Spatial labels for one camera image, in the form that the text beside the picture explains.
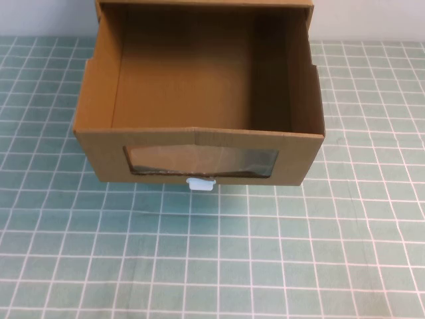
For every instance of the white plastic drawer pull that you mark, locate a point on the white plastic drawer pull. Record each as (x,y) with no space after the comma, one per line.
(201,184)

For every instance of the cardboard drawer with clear window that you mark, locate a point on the cardboard drawer with clear window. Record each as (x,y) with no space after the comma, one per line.
(186,99)

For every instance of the cardboard shoe box outer shell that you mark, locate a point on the cardboard shoe box outer shell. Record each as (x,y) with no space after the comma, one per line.
(310,33)

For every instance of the green checked tablecloth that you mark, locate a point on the green checked tablecloth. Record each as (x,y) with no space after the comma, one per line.
(212,259)

